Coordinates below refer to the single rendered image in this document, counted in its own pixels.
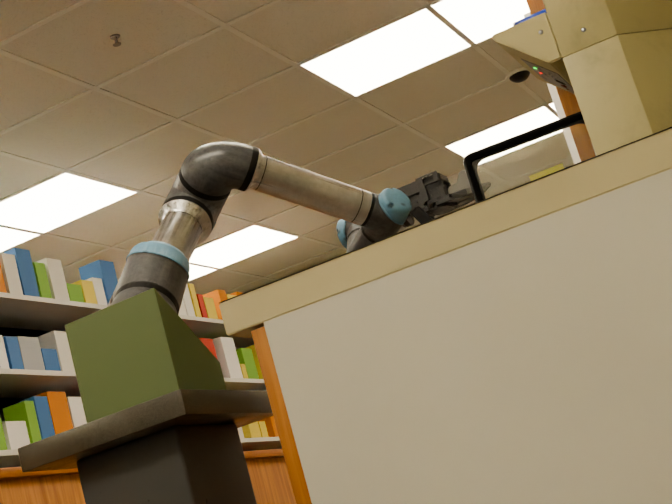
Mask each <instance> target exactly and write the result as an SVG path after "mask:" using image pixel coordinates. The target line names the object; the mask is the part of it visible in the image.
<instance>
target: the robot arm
mask: <svg viewBox="0 0 672 504"><path fill-rule="evenodd" d="M431 174H432V175H431ZM429 175H430V176H429ZM422 178H423V179H422ZM415 180H416V181H415V182H412V183H410V184H407V185H405V186H402V187H400V188H397V189H396V188H391V189H390V188H386V189H384V190H383V191H382V192H381V193H380V194H379V195H377V194H374V193H372V192H369V191H366V190H363V189H360V188H357V187H354V186H352V185H349V184H346V183H343V182H340V181H337V180H334V179H331V178H328V177H326V176H323V175H320V174H317V173H314V172H311V171H308V170H305V169H302V168H300V167H297V166H294V165H291V164H288V163H285V162H282V161H279V160H276V159H274V158H271V157H268V156H265V155H263V154H262V152H261V150H260V149H259V148H257V147H254V146H251V145H248V144H244V143H239V142H228V141H224V142H212V143H208V144H205V145H202V146H200V147H198V148H196V149H194V150H193V151H191V152H190V153H189V154H188V155H187V157H186V158H185V159H184V161H183V163H182V166H181V168H180V170H179V173H178V175H177V177H176V179H175V181H174V183H173V186H172V188H171V190H170V192H169V194H168V196H167V197H166V199H165V201H164V203H163V205H162V207H161V209H160V211H159V214H158V222H159V228H158V230H157V232H156V234H155V236H154V238H153V240H152V241H148V242H141V243H139V244H137V245H135V246H134V247H133V248H132V249H131V251H130V253H129V254H128V255H127V257H126V264H125V266H124V269H123V272H122V274H121V277H120V279H119V281H118V283H117V285H116V288H115V290H114V292H113V294H112V297H111V299H110V301H109V303H108V305H107V307H109V306H111V305H114V304H116V303H118V302H121V301H123V300H126V299H128V298H130V297H133V296H135V295H138V294H140V293H142V292H145V291H147V290H150V289H152V288H155V289H156V290H157V292H158V293H159V294H160V295H161V296H162V297H163V298H164V300H165V301H166V302H167V303H168V304H169V305H170V306H171V307H172V309H173V310H174V311H175V312H176V313H177V314H179V310H180V307H181V303H182V299H183V295H184V292H185V288H186V284H187V282H188V281H189V278H190V275H189V272H190V265H189V261H190V259H191V256H192V254H193V252H194V250H195V248H196V246H197V244H200V243H202V242H204V241H205V240H206V239H207V238H208V237H209V235H210V233H211V231H212V230H213V228H214V227H215V224H216V221H217V219H218V217H219V214H220V212H221V210H222V208H223V206H224V204H225V202H226V200H227V198H228V196H229V194H230V192H231V190H232V189H238V190H241V191H244V192H246V191H248V190H250V189H253V190H256V191H259V192H262V193H265V194H268V195H271V196H274V197H277V198H280V199H283V200H286V201H289V202H292V203H294V204H297V205H300V206H303V207H306V208H309V209H312V210H315V211H318V212H321V213H324V214H327V215H330V216H333V217H336V218H339V219H341V220H339V221H338V223H337V227H336V229H337V232H338V234H337V235H338V238H339V240H340V242H341V244H342V245H343V246H344V247H345V248H346V249H347V250H346V253H348V252H350V251H353V250H355V249H358V248H361V247H363V246H366V245H368V244H371V243H373V242H376V241H379V240H381V239H384V238H386V237H389V236H392V235H394V234H397V233H398V231H401V230H403V229H406V228H407V227H409V226H411V225H414V218H415V219H416V220H417V221H419V222H420V223H421V224H422V223H425V222H428V221H430V220H433V219H435V218H434V216H435V215H442V214H445V213H448V212H450V211H452V210H454V209H456V208H459V207H462V206H464V205H466V204H468V203H470V202H472V201H474V200H475V199H474V196H473V193H472V190H471V187H470V183H469V180H468V177H467V174H466V171H465V170H462V171H460V172H459V173H458V178H457V182H456V183H455V184H453V185H451V184H450V182H449V181H448V178H447V176H445V175H443V174H441V173H439V172H438V173H437V171H434V172H431V173H429V174H426V175H424V176H421V177H419V178H416V179H415Z"/></svg>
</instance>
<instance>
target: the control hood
mask: <svg viewBox="0 0 672 504"><path fill-rule="evenodd" d="M492 39H493V40H494V41H495V42H496V43H497V44H499V45H500V46H501V47H502V48H503V49H504V50H505V51H506V52H508V53H509V54H510V55H511V56H512V57H513V58H514V59H515V60H517V61H518V62H519V63H520V64H521V65H522V66H523V67H525V68H526V69H527V70H528V71H529V72H530V73H531V74H532V75H534V76H535V77H536V78H537V79H539V80H541V81H544V82H546V83H549V82H547V81H545V80H544V79H543V78H541V77H540V76H539V75H538V74H537V73H536V72H535V71H534V70H533V69H531V68H530V67H529V66H528V65H527V64H526V63H525V62H524V61H523V60H526V61H528V62H531V63H533V64H536V65H538V66H541V67H543V68H545V69H548V70H550V71H553V72H555V73H558V74H559V75H560V76H561V77H562V78H563V79H564V80H565V81H566V82H567V83H568V84H569V85H571V86H572V84H571V81H570V79H569V76H568V73H567V70H566V67H565V64H564V61H563V57H562V55H561V52H560V49H559V47H558V44H557V41H556V38H555V35H554V32H553V29H552V26H551V24H550V21H549V18H548V15H547V13H545V12H544V13H542V14H540V15H537V16H535V17H533V18H531V19H528V20H526V21H524V22H522V23H519V24H517V25H515V26H512V27H510V28H508V29H506V30H503V31H501V32H499V33H496V34H494V35H493V37H492ZM521 59H523V60H521ZM549 84H551V85H553V86H556V85H554V84H552V83H549ZM556 87H558V88H561V87H559V86H556ZM561 89H563V90H565V91H568V90H566V89H564V88H561ZM568 92H570V93H573V92H571V91H568ZM573 94H575V93H573Z"/></svg>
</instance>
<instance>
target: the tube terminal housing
mask: <svg viewBox="0 0 672 504"><path fill-rule="evenodd" d="M543 3H544V6H545V9H546V12H547V15H548V18H549V21H550V24H551V26H552V29H553V32H554V35H555V38H556V41H557V44H558V47H559V49H560V52H561V55H562V57H563V61H564V64H565V67H566V70H567V73H568V76H569V79H570V81H571V84H572V87H573V90H574V93H575V96H576V99H577V102H578V105H579V107H580V110H581V113H582V116H583V119H584V122H585V125H586V128H587V131H588V133H589V136H590V139H591V142H592V145H593V148H594V151H595V154H596V156H597V155H600V154H602V153H605V152H608V151H610V150H613V149H615V148H618V147H620V146H623V145H626V144H628V143H631V142H633V141H636V140H638V139H641V138H644V137H646V136H649V135H651V134H654V133H656V132H659V131H662V130H664V129H667V128H669V127H672V0H543Z"/></svg>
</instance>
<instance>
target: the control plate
mask: <svg viewBox="0 0 672 504"><path fill-rule="evenodd" d="M521 60H523V59H521ZM523 61H524V62H525V63H526V64H527V65H528V66H529V67H530V68H531V69H533V70H534V71H535V72H536V73H537V74H538V75H539V76H540V77H541V78H543V79H544V80H545V81H547V82H549V83H552V84H554V85H556V86H559V87H561V88H564V87H562V86H561V83H558V82H556V81H555V80H554V79H555V78H557V79H558V81H560V82H563V83H565V84H566V85H565V86H567V88H568V89H569V90H568V91H571V92H573V93H574V90H573V87H572V86H571V85H569V84H568V83H567V82H566V81H565V80H564V79H563V78H562V77H561V76H560V75H559V74H558V73H555V72H553V71H550V70H548V69H545V68H543V67H541V66H538V65H536V64H533V63H531V62H528V61H526V60H523ZM534 67H536V68H537V69H535V68H534ZM539 72H541V73H543V74H540V73H539ZM548 72H550V73H552V74H550V75H548ZM551 75H553V76H555V77H553V78H551ZM557 79H556V80H557ZM564 89H566V88H564ZM566 90H567V89H566Z"/></svg>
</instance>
